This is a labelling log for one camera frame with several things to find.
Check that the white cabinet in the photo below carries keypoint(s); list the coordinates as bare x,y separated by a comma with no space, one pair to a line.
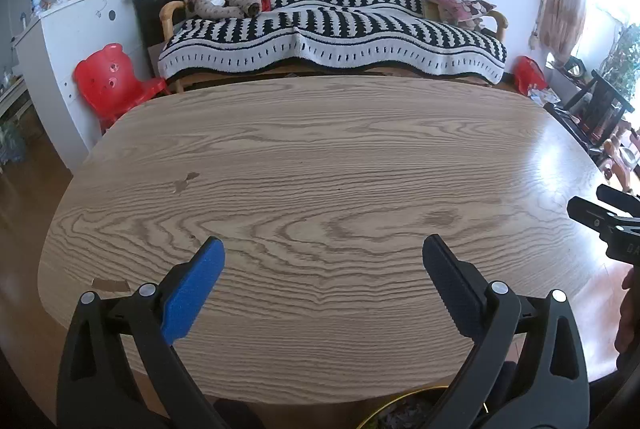
65,44

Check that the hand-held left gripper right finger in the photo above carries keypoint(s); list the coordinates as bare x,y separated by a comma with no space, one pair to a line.
452,284

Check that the green potted plant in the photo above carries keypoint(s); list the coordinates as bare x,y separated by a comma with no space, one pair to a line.
625,59

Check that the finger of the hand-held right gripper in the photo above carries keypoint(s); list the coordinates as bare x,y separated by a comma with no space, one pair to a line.
617,200
595,216

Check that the pink floral pillow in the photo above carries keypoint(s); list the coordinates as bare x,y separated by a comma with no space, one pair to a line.
460,4

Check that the red bear plastic chair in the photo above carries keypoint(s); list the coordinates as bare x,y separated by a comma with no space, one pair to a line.
107,79

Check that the red plastic stool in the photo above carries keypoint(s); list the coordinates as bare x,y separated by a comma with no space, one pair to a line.
529,74

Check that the wooden armed sofa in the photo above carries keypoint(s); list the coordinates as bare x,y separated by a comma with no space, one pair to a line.
167,16

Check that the black side panel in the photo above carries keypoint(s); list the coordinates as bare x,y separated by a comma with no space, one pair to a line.
155,9

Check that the person's right hand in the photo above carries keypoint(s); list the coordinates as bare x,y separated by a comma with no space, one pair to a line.
631,314

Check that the black bin with gold rim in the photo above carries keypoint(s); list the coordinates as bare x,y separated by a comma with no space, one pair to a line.
405,414

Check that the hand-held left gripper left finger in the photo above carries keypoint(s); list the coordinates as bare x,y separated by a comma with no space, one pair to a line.
192,294

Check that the black wooden chair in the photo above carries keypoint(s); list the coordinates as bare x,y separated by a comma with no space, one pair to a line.
600,101

